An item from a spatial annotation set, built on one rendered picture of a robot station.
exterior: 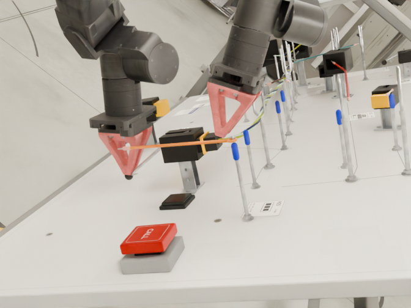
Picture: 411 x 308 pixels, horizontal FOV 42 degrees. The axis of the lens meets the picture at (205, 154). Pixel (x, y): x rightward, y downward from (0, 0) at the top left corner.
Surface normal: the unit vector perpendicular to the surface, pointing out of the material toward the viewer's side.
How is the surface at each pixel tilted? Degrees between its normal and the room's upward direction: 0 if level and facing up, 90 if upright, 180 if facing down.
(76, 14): 134
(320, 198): 49
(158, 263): 90
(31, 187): 0
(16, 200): 0
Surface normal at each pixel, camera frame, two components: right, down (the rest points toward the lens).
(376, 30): -0.15, 0.37
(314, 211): -0.19, -0.95
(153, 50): 0.73, 0.18
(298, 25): 0.32, 0.43
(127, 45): -0.37, -0.61
